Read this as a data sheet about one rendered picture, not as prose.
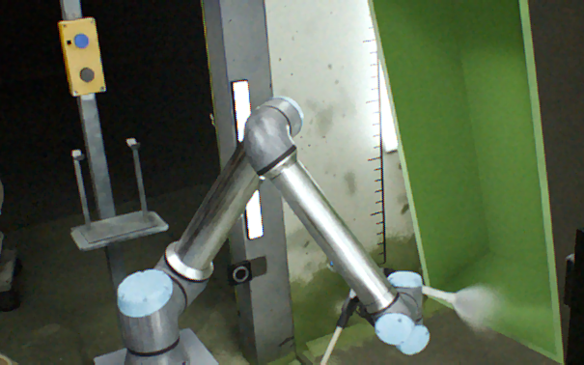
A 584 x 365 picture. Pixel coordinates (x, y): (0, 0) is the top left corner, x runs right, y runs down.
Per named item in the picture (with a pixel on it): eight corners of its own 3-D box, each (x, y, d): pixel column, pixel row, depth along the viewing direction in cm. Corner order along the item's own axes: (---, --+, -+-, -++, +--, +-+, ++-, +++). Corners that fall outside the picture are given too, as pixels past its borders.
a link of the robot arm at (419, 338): (431, 321, 184) (431, 352, 187) (408, 300, 195) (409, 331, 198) (400, 330, 181) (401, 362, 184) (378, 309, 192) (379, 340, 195)
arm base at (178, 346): (135, 395, 185) (128, 364, 182) (117, 361, 201) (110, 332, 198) (201, 372, 193) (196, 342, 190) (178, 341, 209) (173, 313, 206)
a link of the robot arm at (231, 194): (131, 296, 203) (253, 93, 170) (159, 269, 219) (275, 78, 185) (174, 327, 203) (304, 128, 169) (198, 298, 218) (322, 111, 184)
